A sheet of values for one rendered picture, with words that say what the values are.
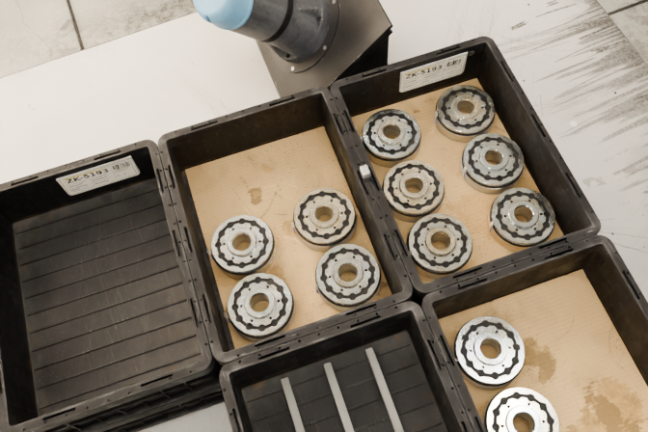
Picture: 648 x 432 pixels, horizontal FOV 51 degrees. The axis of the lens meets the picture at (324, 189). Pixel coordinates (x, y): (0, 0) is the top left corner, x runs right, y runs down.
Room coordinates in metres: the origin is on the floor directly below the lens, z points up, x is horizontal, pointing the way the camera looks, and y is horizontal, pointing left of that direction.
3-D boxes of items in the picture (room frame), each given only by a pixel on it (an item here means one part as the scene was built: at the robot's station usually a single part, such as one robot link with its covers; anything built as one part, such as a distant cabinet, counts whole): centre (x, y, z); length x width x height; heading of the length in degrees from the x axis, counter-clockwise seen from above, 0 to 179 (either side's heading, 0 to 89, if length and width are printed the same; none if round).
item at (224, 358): (0.46, 0.08, 0.92); 0.40 x 0.30 x 0.02; 13
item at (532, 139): (0.53, -0.22, 0.87); 0.40 x 0.30 x 0.11; 13
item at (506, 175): (0.55, -0.29, 0.86); 0.10 x 0.10 x 0.01
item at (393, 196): (0.51, -0.15, 0.86); 0.10 x 0.10 x 0.01
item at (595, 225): (0.53, -0.22, 0.92); 0.40 x 0.30 x 0.02; 13
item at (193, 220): (0.46, 0.08, 0.87); 0.40 x 0.30 x 0.11; 13
